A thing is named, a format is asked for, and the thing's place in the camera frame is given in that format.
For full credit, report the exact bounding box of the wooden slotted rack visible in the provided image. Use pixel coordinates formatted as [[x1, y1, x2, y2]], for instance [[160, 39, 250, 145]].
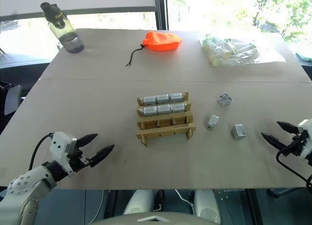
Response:
[[136, 91, 197, 147]]

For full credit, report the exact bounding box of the white rounded robot leg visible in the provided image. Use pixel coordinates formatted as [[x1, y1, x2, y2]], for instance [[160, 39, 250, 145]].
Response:
[[194, 189, 223, 225], [122, 189, 155, 215]]

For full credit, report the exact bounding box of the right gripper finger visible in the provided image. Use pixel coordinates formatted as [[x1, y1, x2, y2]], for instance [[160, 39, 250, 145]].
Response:
[[276, 121, 299, 135], [261, 132, 286, 152]]

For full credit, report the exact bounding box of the grey chair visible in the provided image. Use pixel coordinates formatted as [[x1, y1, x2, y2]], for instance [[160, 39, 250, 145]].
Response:
[[0, 81, 23, 119]]

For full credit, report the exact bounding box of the thin white cable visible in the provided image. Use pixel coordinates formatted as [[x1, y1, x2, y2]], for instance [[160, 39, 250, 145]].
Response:
[[174, 189, 196, 209]]

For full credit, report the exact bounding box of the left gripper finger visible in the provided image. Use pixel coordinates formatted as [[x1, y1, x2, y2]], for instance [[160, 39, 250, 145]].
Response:
[[77, 133, 99, 150], [88, 144, 116, 168]]

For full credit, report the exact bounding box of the dark window frame post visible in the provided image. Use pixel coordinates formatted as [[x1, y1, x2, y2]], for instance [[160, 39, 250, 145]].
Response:
[[154, 0, 171, 31]]

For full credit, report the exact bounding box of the white roller blind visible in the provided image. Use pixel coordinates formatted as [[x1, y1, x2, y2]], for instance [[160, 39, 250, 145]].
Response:
[[0, 0, 157, 18]]

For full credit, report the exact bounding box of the clear plastic bag of parts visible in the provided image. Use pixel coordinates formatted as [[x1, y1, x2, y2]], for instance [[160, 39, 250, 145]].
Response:
[[199, 33, 286, 68]]

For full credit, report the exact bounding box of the orange drawstring pouch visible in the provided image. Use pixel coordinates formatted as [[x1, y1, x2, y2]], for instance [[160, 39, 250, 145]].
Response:
[[125, 31, 182, 68]]

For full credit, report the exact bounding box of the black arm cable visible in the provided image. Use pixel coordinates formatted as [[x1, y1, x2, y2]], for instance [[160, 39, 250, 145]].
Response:
[[275, 143, 312, 188], [28, 133, 54, 171]]

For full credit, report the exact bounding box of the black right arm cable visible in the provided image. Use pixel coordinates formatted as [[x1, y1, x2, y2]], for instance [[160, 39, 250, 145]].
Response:
[[275, 143, 312, 188]]

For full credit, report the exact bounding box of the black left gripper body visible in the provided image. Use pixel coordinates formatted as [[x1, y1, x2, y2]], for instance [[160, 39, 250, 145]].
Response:
[[66, 147, 96, 173]]

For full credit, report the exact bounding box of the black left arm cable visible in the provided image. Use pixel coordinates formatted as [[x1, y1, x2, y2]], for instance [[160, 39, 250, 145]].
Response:
[[28, 133, 54, 171]]

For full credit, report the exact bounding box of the beige robot torso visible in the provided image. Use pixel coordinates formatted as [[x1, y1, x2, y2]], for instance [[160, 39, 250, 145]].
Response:
[[89, 211, 211, 225]]

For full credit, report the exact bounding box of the dark transparent water bottle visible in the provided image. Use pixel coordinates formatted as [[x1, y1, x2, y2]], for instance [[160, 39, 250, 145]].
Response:
[[39, 1, 85, 54]]

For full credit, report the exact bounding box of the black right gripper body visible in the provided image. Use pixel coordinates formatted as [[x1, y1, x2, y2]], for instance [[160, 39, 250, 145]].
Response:
[[282, 131, 308, 158]]

